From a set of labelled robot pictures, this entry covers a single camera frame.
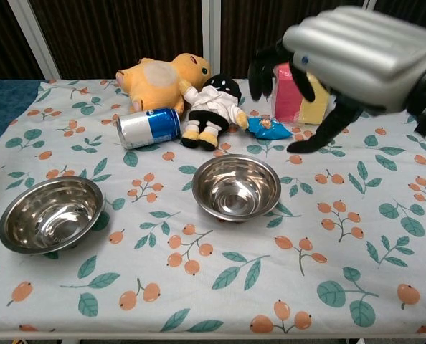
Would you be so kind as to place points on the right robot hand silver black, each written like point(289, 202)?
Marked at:
point(360, 50)

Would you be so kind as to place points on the stainless steel bowl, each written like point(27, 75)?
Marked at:
point(236, 186)
point(51, 215)
point(234, 216)

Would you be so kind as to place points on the dark corrugated partition panel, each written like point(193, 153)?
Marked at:
point(241, 28)
point(1, 36)
point(414, 10)
point(119, 32)

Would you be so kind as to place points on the bag of colourful foam blocks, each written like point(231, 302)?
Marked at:
point(288, 100)

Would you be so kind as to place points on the blue snack packet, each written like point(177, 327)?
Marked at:
point(267, 127)

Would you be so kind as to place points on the black-haired doll in white robe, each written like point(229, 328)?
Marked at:
point(209, 104)

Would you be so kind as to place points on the floral printed tablecloth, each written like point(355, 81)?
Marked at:
point(306, 222)

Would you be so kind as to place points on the yellow plush toy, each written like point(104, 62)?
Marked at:
point(152, 79)

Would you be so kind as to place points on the blue and silver drink can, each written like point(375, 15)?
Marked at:
point(148, 127)

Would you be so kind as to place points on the blue table cover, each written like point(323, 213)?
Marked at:
point(1, 107)

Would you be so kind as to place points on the white partition frame post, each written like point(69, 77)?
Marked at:
point(211, 36)
point(370, 3)
point(33, 39)

